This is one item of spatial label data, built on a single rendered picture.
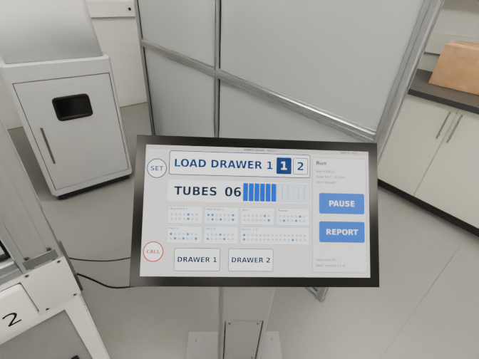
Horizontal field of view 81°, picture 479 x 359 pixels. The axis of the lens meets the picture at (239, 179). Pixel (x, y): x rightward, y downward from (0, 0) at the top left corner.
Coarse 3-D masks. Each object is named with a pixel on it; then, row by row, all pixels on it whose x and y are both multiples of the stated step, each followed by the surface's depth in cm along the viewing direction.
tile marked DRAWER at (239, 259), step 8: (232, 248) 58; (240, 248) 58; (248, 248) 58; (232, 256) 58; (240, 256) 58; (248, 256) 58; (256, 256) 58; (264, 256) 58; (272, 256) 59; (232, 264) 58; (240, 264) 58; (248, 264) 58; (256, 264) 58; (264, 264) 58; (272, 264) 58
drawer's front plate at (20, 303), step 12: (12, 288) 58; (0, 300) 57; (12, 300) 58; (24, 300) 60; (0, 312) 58; (12, 312) 60; (24, 312) 61; (36, 312) 64; (0, 324) 59; (24, 324) 63; (0, 336) 60
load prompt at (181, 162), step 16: (176, 160) 59; (192, 160) 59; (208, 160) 59; (224, 160) 60; (240, 160) 60; (256, 160) 60; (272, 160) 60; (288, 160) 60; (304, 160) 61; (240, 176) 59; (256, 176) 60; (272, 176) 60; (288, 176) 60; (304, 176) 60
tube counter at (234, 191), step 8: (224, 184) 59; (232, 184) 59; (240, 184) 59; (248, 184) 59; (256, 184) 60; (264, 184) 60; (272, 184) 60; (280, 184) 60; (288, 184) 60; (296, 184) 60; (304, 184) 60; (224, 192) 59; (232, 192) 59; (240, 192) 59; (248, 192) 59; (256, 192) 59; (264, 192) 60; (272, 192) 60; (280, 192) 60; (288, 192) 60; (296, 192) 60; (304, 192) 60; (224, 200) 59; (232, 200) 59; (240, 200) 59; (248, 200) 59; (256, 200) 59; (264, 200) 59; (272, 200) 59; (280, 200) 60; (288, 200) 60; (296, 200) 60; (304, 200) 60
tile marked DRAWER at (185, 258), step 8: (176, 248) 58; (184, 248) 58; (192, 248) 58; (200, 248) 58; (208, 248) 58; (216, 248) 58; (176, 256) 57; (184, 256) 57; (192, 256) 58; (200, 256) 58; (208, 256) 58; (216, 256) 58; (176, 264) 57; (184, 264) 57; (192, 264) 57; (200, 264) 58; (208, 264) 58; (216, 264) 58
